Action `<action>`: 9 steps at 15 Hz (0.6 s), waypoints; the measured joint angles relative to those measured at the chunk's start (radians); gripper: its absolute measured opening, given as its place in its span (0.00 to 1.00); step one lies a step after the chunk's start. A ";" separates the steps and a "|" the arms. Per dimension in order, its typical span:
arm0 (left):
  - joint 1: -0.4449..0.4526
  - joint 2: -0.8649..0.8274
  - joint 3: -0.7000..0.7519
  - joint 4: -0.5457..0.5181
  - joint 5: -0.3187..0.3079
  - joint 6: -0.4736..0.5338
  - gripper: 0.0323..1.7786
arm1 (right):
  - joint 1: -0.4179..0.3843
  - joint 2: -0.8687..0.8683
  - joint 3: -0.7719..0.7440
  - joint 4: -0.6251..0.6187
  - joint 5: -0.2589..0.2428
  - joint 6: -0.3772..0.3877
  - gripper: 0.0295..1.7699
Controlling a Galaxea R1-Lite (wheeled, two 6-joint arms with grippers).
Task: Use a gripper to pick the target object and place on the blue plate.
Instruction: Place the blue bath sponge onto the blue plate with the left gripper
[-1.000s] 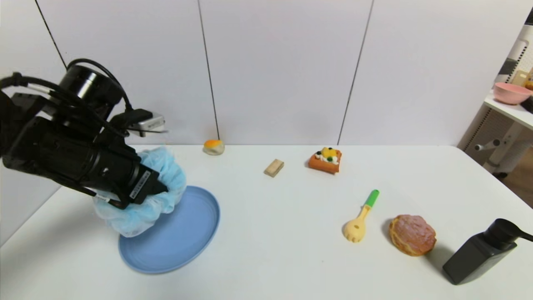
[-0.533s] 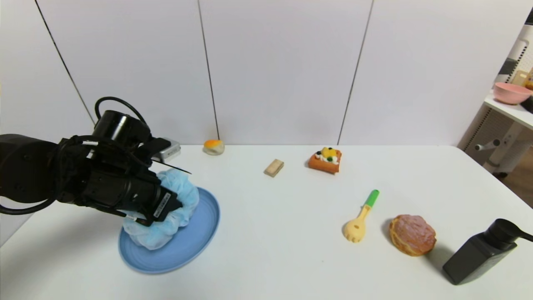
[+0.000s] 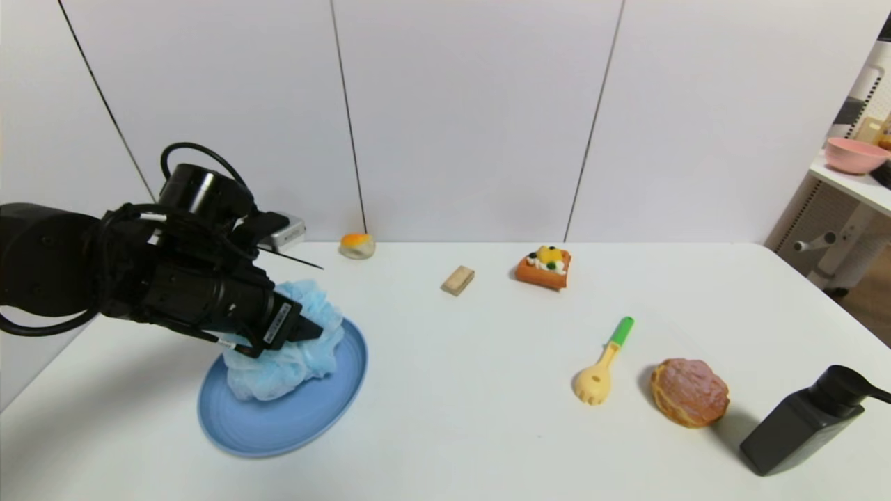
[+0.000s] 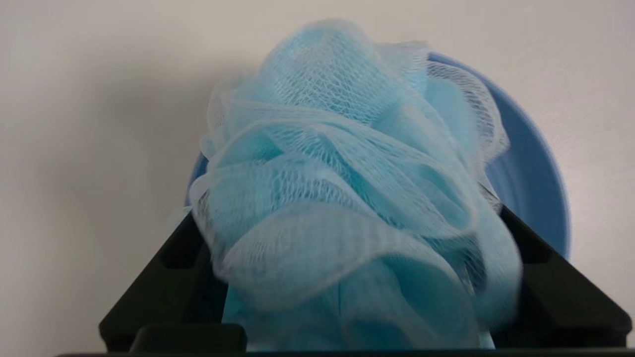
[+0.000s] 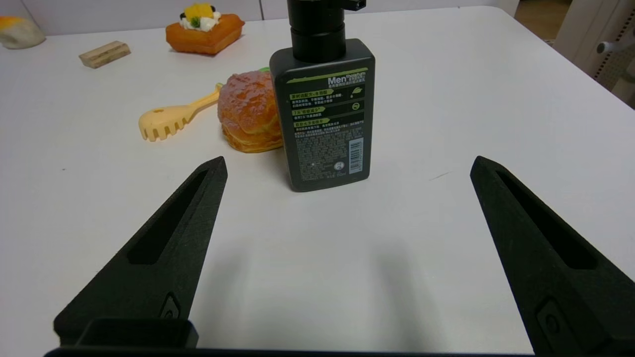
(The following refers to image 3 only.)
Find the small wooden block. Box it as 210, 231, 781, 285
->
441, 266, 476, 297

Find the yellow spoon with green handle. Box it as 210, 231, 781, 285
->
572, 317, 635, 406

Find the white desk leg frame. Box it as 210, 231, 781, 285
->
792, 204, 891, 293

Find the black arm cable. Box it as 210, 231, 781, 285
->
159, 142, 249, 189

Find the orange and white egg toy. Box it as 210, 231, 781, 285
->
339, 232, 377, 260

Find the orange toy fruit cake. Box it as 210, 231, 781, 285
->
514, 245, 572, 292

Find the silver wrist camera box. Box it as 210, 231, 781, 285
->
259, 212, 307, 254

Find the light blue bath loofah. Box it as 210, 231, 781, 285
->
222, 280, 346, 403

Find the black pump dispenser bottle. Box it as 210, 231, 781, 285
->
739, 365, 891, 477

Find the brown toy bread bun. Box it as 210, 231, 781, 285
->
650, 358, 730, 429

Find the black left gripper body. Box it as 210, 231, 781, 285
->
210, 273, 303, 359

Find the blue round plate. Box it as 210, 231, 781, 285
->
197, 317, 369, 459

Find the white side desk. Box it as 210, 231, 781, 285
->
808, 154, 891, 218

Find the pink bowl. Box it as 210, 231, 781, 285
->
824, 137, 891, 175

